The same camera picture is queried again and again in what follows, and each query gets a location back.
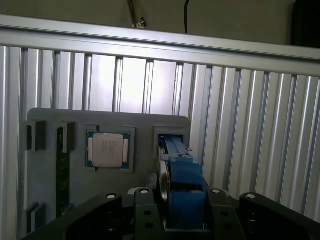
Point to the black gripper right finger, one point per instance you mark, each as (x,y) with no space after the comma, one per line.
(225,220)

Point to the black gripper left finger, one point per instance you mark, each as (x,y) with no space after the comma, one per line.
(147,220)

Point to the hard disk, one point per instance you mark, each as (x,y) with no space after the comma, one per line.
(185,172)

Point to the silver CPU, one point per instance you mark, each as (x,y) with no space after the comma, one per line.
(107,150)

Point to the grey parts rack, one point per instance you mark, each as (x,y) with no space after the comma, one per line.
(75,160)

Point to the dark green RAM stick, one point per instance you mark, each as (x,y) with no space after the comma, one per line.
(62,175)

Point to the thin grey rod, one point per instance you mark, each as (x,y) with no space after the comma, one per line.
(132,12)

